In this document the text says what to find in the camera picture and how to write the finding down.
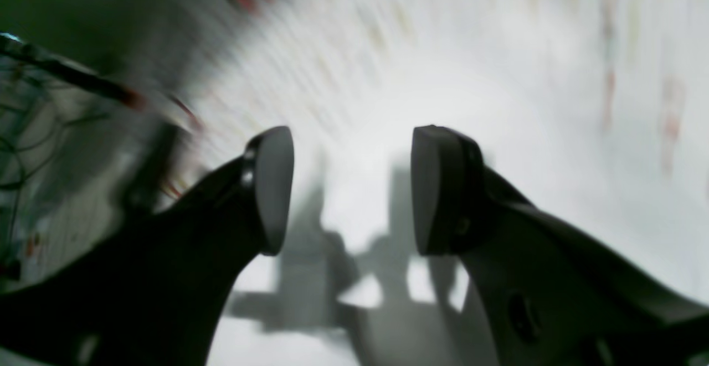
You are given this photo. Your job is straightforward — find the terrazzo patterned tablecloth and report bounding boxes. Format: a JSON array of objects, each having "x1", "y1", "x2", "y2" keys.
[{"x1": 2, "y1": 0, "x2": 707, "y2": 365}]

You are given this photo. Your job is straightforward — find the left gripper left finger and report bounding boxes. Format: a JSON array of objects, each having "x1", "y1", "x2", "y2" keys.
[{"x1": 2, "y1": 126, "x2": 295, "y2": 365}]

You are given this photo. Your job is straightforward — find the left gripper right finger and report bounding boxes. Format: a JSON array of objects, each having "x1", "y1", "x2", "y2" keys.
[{"x1": 410, "y1": 125, "x2": 708, "y2": 365}]

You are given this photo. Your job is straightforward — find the red black wire bundle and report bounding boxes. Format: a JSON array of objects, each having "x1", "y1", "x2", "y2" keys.
[{"x1": 0, "y1": 0, "x2": 266, "y2": 200}]

